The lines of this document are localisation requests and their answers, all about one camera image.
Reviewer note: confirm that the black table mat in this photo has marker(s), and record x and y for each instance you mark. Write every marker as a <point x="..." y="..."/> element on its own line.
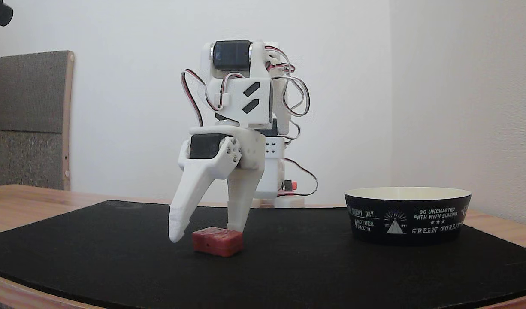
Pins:
<point x="314" y="266"/>

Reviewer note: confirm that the red toy block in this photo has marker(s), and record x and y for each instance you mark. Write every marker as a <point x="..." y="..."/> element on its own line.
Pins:
<point x="217" y="241"/>

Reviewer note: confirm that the black printed bowl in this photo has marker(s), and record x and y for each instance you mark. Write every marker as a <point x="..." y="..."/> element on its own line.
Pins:
<point x="406" y="219"/>

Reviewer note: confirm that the grey board wooden frame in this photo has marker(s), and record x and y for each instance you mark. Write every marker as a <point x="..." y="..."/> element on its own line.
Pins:
<point x="29" y="120"/>

